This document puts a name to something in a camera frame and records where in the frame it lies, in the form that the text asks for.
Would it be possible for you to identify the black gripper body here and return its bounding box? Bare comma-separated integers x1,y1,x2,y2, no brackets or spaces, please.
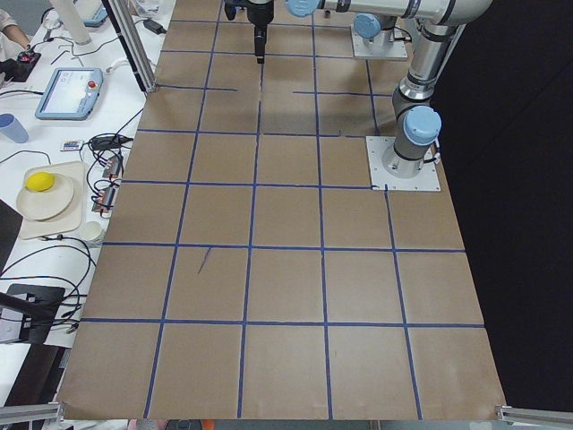
246,0,274,29

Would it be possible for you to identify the black power adapter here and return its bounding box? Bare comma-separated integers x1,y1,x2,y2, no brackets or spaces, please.
143,19,167,35

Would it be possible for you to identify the white cylinder tube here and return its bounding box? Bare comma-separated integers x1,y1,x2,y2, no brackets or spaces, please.
50,0,91,46

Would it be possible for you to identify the blue teach pendant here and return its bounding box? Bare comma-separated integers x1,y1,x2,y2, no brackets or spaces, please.
35,67,104,120

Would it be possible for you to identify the white paper cup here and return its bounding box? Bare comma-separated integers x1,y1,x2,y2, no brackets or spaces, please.
79,221,106,247

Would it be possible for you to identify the yellow lemon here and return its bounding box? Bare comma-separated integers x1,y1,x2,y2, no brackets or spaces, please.
25,171,56,193

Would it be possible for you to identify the light blue cup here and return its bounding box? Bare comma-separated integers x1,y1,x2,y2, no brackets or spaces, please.
0,113,29,143

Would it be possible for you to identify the beige plate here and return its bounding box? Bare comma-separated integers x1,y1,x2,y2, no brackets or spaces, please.
16,174,74,220

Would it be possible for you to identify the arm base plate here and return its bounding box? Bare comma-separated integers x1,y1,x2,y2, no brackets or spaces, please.
351,26,408,61
365,136,440,192

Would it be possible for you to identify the aluminium frame post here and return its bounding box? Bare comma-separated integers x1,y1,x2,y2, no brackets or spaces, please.
102,0,156,93

